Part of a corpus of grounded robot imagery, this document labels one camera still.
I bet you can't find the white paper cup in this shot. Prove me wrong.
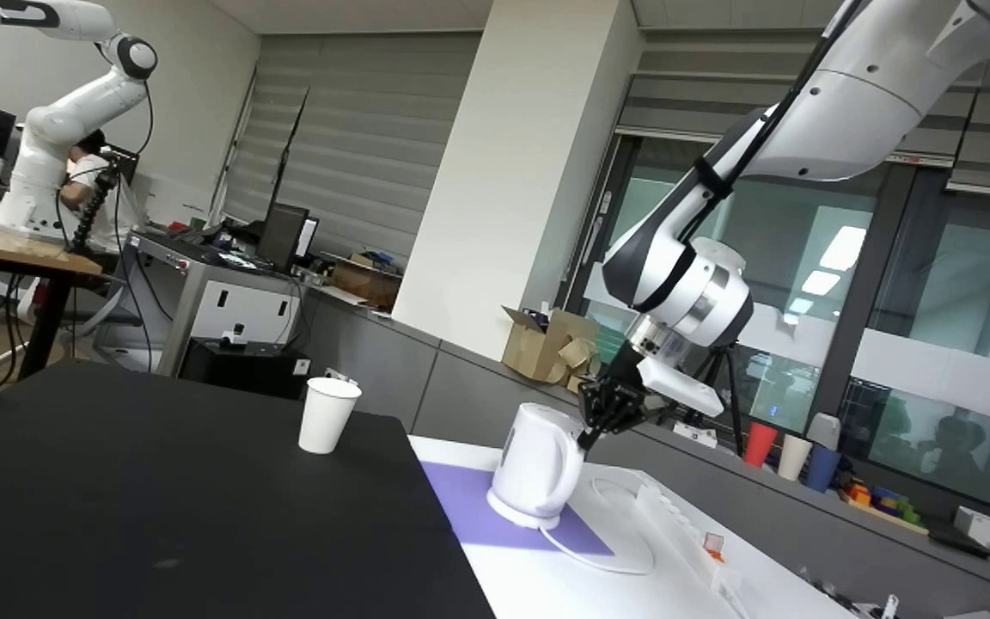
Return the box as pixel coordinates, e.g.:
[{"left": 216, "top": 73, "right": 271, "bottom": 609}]
[{"left": 296, "top": 376, "right": 365, "bottom": 456}]

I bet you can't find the wooden desk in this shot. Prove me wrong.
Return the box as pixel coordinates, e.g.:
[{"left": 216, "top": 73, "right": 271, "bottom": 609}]
[{"left": 0, "top": 195, "right": 106, "bottom": 381}]

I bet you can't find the small cardboard box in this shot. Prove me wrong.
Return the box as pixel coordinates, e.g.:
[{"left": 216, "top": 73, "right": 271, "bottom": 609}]
[{"left": 498, "top": 304, "right": 605, "bottom": 391}]

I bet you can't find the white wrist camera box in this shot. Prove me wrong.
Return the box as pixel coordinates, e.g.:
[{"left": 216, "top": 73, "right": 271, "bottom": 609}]
[{"left": 631, "top": 352, "right": 727, "bottom": 420}]

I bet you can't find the purple mat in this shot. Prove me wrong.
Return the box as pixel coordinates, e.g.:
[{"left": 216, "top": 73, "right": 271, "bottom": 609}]
[{"left": 418, "top": 456, "right": 617, "bottom": 559}]

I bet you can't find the white kettle cable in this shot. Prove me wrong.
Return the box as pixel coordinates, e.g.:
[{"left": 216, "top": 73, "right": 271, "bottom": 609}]
[{"left": 538, "top": 471, "right": 662, "bottom": 578}]

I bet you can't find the red cup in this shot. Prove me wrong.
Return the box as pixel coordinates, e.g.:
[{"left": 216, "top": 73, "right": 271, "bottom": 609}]
[{"left": 738, "top": 420, "right": 780, "bottom": 471}]

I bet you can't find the white electric kettle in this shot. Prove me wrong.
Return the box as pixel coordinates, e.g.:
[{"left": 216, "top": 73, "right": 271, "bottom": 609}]
[{"left": 485, "top": 398, "right": 589, "bottom": 533}]

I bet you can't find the blue cup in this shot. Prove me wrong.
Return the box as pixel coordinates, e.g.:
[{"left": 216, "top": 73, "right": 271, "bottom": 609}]
[{"left": 799, "top": 443, "right": 845, "bottom": 495}]

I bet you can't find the white cup on ledge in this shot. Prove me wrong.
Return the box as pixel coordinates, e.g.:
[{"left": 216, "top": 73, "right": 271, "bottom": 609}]
[{"left": 772, "top": 433, "right": 814, "bottom": 484}]

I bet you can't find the grey cabinet with white front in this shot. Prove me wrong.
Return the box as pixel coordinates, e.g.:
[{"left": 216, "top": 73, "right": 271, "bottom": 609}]
[{"left": 126, "top": 229, "right": 304, "bottom": 378}]

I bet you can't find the white power strip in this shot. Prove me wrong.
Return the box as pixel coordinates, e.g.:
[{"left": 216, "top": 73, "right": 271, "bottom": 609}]
[{"left": 692, "top": 529, "right": 757, "bottom": 619}]

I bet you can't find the black laptop screen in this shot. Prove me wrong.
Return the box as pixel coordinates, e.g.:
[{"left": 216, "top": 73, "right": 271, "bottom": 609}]
[{"left": 255, "top": 201, "right": 317, "bottom": 274}]

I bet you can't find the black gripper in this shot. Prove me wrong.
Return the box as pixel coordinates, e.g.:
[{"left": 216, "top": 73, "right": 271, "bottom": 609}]
[{"left": 573, "top": 341, "right": 660, "bottom": 453}]

